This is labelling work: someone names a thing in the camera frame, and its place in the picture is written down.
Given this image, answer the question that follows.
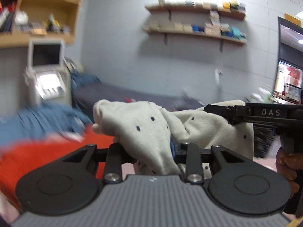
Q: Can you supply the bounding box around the cream polka dot garment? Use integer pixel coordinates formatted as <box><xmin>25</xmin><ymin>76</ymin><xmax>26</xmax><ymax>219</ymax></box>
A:
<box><xmin>92</xmin><ymin>100</ymin><xmax>254</xmax><ymax>175</ymax></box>

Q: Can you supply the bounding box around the blue clothing on bed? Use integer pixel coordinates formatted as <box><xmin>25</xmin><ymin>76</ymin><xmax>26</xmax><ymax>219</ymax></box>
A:
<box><xmin>70</xmin><ymin>71</ymin><xmax>101</xmax><ymax>92</ymax></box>

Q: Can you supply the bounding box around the right hand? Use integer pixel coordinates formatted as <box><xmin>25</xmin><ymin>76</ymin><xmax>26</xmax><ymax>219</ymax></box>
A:
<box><xmin>275</xmin><ymin>147</ymin><xmax>300</xmax><ymax>199</ymax></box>

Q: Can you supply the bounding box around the white gooseneck lamp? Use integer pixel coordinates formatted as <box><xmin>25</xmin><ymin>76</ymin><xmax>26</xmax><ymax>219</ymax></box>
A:
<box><xmin>215</xmin><ymin>68</ymin><xmax>222</xmax><ymax>102</ymax></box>

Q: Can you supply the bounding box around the dark grey side bed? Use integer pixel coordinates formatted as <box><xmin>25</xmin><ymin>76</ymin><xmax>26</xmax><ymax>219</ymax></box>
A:
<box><xmin>72</xmin><ymin>83</ymin><xmax>205</xmax><ymax>121</ymax></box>

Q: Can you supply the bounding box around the blue quilt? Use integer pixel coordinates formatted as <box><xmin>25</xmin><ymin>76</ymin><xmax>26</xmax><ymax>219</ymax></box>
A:
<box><xmin>1</xmin><ymin>103</ymin><xmax>91</xmax><ymax>147</ymax></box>

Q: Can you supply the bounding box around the orange folded sweater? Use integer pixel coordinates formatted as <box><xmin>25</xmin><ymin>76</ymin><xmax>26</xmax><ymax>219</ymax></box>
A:
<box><xmin>1</xmin><ymin>127</ymin><xmax>113</xmax><ymax>210</ymax></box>

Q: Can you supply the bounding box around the white machine with monitor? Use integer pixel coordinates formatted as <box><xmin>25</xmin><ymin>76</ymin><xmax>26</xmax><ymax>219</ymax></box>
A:
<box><xmin>24</xmin><ymin>37</ymin><xmax>71</xmax><ymax>106</ymax></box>

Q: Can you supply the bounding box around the pink dotted bed blanket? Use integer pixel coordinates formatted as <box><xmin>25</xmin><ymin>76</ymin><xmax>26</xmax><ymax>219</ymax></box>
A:
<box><xmin>0</xmin><ymin>160</ymin><xmax>280</xmax><ymax>224</ymax></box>

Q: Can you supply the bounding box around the wooden bookcase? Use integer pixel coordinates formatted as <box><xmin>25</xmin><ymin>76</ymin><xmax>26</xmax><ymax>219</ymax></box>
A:
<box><xmin>1</xmin><ymin>0</ymin><xmax>83</xmax><ymax>48</ymax></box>

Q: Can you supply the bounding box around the lower wooden wall shelf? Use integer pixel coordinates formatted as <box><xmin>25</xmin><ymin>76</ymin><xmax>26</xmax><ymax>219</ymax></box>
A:
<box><xmin>142</xmin><ymin>21</ymin><xmax>247</xmax><ymax>51</ymax></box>

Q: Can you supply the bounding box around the wooden wall shelf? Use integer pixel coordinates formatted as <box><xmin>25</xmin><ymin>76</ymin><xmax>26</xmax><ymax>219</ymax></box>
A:
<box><xmin>142</xmin><ymin>21</ymin><xmax>247</xmax><ymax>51</ymax></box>
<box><xmin>145</xmin><ymin>0</ymin><xmax>246</xmax><ymax>21</ymax></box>

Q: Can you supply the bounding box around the upper wooden wall shelf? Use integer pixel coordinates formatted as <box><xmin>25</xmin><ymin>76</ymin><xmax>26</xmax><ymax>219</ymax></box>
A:
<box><xmin>145</xmin><ymin>0</ymin><xmax>246</xmax><ymax>21</ymax></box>

